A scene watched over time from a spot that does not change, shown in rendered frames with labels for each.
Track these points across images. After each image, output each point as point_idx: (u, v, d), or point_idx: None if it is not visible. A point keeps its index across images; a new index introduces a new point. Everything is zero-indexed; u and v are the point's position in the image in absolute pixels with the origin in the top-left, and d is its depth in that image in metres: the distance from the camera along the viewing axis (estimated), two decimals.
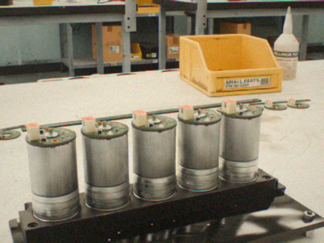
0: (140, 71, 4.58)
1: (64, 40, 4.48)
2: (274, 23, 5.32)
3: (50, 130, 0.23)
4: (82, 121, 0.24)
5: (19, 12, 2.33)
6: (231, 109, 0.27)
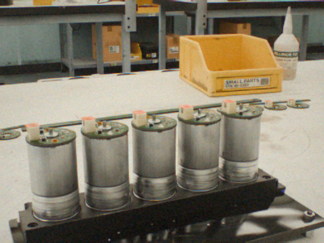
0: (140, 71, 4.58)
1: (64, 40, 4.48)
2: (274, 23, 5.32)
3: (50, 130, 0.23)
4: (82, 121, 0.24)
5: (19, 12, 2.33)
6: (231, 109, 0.27)
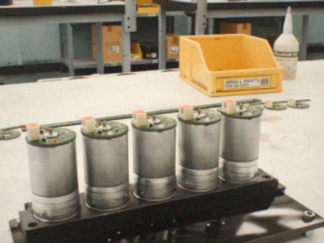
0: (140, 71, 4.58)
1: (64, 40, 4.48)
2: (274, 23, 5.32)
3: (50, 130, 0.23)
4: (82, 121, 0.24)
5: (19, 12, 2.33)
6: (231, 109, 0.27)
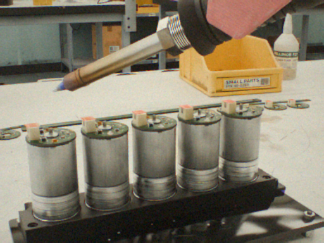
0: (140, 71, 4.58)
1: (64, 40, 4.48)
2: (274, 23, 5.32)
3: (50, 130, 0.23)
4: (82, 121, 0.24)
5: (19, 12, 2.33)
6: (231, 109, 0.27)
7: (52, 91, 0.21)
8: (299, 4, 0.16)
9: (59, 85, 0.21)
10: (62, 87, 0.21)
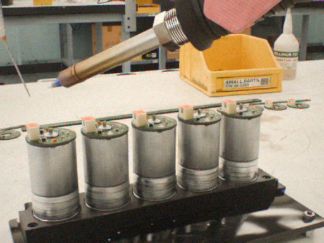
0: (140, 71, 4.58)
1: (64, 40, 4.48)
2: (274, 23, 5.32)
3: (50, 130, 0.23)
4: (82, 121, 0.24)
5: (19, 12, 2.33)
6: (231, 109, 0.27)
7: (48, 88, 0.21)
8: None
9: (54, 82, 0.21)
10: (58, 83, 0.20)
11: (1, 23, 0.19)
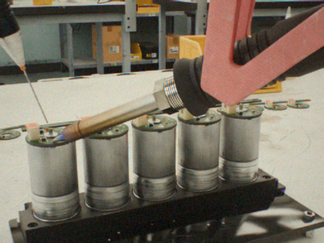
0: (140, 71, 4.58)
1: (64, 40, 4.48)
2: (274, 23, 5.32)
3: (50, 130, 0.23)
4: None
5: (19, 12, 2.33)
6: (231, 109, 0.27)
7: (52, 141, 0.22)
8: (288, 74, 0.17)
9: (59, 137, 0.22)
10: (62, 138, 0.22)
11: (21, 53, 0.19)
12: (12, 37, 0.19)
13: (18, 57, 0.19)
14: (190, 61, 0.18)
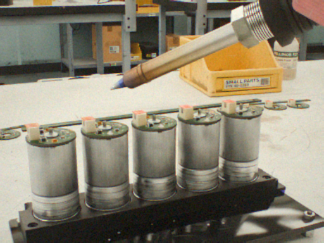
0: None
1: (64, 40, 4.48)
2: None
3: (50, 130, 0.23)
4: (82, 121, 0.24)
5: (19, 12, 2.33)
6: (231, 109, 0.27)
7: (110, 89, 0.20)
8: None
9: (118, 83, 0.20)
10: (122, 85, 0.20)
11: None
12: None
13: None
14: None
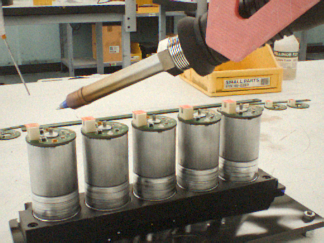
0: None
1: (64, 40, 4.48)
2: None
3: (50, 130, 0.23)
4: (82, 121, 0.24)
5: (19, 12, 2.33)
6: (231, 109, 0.27)
7: (56, 109, 0.22)
8: (295, 27, 0.16)
9: (62, 104, 0.21)
10: (66, 105, 0.21)
11: (1, 21, 0.19)
12: None
13: None
14: (194, 19, 0.18)
